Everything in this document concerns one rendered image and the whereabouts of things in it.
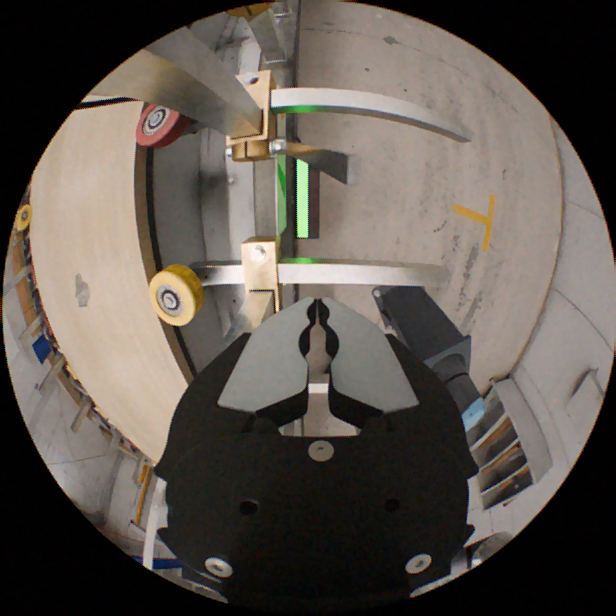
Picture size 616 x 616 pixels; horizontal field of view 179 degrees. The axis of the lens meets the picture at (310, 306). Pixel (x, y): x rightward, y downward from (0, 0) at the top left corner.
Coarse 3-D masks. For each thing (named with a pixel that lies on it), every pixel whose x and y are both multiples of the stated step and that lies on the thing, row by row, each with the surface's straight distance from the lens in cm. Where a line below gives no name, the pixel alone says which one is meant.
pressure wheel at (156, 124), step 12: (156, 108) 33; (144, 120) 33; (156, 120) 31; (168, 120) 30; (180, 120) 30; (144, 132) 33; (156, 132) 30; (168, 132) 29; (180, 132) 31; (144, 144) 31; (156, 144) 31; (168, 144) 32
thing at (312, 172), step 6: (312, 168) 42; (312, 174) 42; (312, 180) 42; (312, 186) 42; (312, 192) 42; (312, 198) 42; (312, 204) 42; (312, 210) 42; (312, 216) 42; (312, 222) 42; (312, 228) 42; (312, 234) 43
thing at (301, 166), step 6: (300, 162) 42; (300, 168) 42; (306, 168) 42; (300, 174) 42; (306, 174) 42; (300, 180) 42; (306, 180) 42; (300, 186) 42; (306, 186) 42; (300, 192) 42; (306, 192) 42; (300, 198) 42; (306, 198) 42; (300, 204) 42; (306, 204) 42; (300, 210) 42; (306, 210) 42; (300, 216) 42; (306, 216) 42; (300, 222) 42; (306, 222) 42; (300, 228) 43; (306, 228) 42; (300, 234) 43; (306, 234) 43
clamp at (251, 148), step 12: (264, 72) 32; (252, 84) 31; (264, 84) 30; (276, 84) 35; (252, 96) 30; (264, 96) 29; (264, 108) 28; (264, 120) 27; (264, 132) 27; (228, 144) 28; (240, 144) 27; (252, 144) 27; (264, 144) 27; (228, 156) 30; (240, 156) 27; (252, 156) 27; (264, 156) 28
